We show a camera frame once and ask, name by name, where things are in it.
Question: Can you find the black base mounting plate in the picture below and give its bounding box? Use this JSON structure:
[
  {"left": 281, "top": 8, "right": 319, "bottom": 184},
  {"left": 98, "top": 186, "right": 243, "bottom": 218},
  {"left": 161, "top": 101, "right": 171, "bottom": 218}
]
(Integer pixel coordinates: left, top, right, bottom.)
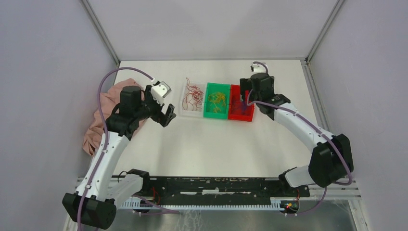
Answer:
[{"left": 137, "top": 176, "right": 310, "bottom": 205}]

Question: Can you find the yellow wire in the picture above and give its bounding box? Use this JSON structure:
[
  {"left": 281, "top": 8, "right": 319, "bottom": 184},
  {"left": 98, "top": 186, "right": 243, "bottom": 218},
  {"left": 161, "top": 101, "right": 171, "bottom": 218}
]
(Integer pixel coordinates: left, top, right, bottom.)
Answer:
[{"left": 207, "top": 91, "right": 227, "bottom": 114}]

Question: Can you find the green plastic bin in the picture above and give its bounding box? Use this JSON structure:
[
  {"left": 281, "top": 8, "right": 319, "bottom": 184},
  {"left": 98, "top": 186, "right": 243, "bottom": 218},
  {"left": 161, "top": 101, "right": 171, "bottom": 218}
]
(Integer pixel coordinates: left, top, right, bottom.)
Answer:
[{"left": 203, "top": 82, "right": 230, "bottom": 120}]

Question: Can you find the white slotted cable duct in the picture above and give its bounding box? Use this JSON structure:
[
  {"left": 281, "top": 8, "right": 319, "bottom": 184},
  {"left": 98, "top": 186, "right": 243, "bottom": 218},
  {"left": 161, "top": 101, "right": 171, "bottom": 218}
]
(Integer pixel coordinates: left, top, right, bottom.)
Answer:
[{"left": 118, "top": 198, "right": 284, "bottom": 212}]

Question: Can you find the clear plastic bin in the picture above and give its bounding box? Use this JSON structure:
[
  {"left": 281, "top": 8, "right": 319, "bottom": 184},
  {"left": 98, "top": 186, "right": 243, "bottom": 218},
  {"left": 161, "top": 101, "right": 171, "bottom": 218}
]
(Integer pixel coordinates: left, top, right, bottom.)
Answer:
[{"left": 179, "top": 79, "right": 206, "bottom": 118}]

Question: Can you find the pink cloth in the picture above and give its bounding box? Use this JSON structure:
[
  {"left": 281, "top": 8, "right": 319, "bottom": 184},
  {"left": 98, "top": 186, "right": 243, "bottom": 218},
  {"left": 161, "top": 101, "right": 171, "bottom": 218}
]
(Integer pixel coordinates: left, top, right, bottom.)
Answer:
[{"left": 82, "top": 78, "right": 144, "bottom": 156}]

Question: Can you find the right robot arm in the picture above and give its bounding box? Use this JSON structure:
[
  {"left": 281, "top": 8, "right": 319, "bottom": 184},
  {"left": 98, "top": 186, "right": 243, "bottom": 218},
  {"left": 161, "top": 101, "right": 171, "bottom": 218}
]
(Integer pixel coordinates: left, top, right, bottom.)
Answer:
[{"left": 240, "top": 73, "right": 354, "bottom": 196}]

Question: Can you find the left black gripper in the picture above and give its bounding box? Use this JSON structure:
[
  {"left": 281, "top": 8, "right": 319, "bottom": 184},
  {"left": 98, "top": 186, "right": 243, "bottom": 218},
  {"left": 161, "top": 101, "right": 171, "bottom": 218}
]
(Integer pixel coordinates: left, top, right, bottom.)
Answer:
[{"left": 134, "top": 85, "right": 176, "bottom": 127}]

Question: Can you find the red plastic bin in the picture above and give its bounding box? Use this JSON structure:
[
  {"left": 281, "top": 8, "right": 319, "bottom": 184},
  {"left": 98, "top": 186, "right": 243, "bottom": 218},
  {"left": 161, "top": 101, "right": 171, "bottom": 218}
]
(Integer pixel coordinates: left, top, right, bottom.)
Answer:
[{"left": 228, "top": 85, "right": 255, "bottom": 122}]

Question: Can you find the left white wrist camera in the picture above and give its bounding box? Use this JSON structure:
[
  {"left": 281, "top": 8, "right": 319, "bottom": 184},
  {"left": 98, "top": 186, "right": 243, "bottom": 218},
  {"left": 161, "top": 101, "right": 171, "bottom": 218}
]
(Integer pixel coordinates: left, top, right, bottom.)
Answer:
[{"left": 150, "top": 81, "right": 172, "bottom": 106}]

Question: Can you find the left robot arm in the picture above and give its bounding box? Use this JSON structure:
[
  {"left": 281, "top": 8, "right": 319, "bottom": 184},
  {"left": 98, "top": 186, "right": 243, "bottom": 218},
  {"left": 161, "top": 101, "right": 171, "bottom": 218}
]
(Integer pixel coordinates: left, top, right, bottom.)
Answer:
[{"left": 62, "top": 82, "right": 176, "bottom": 230}]

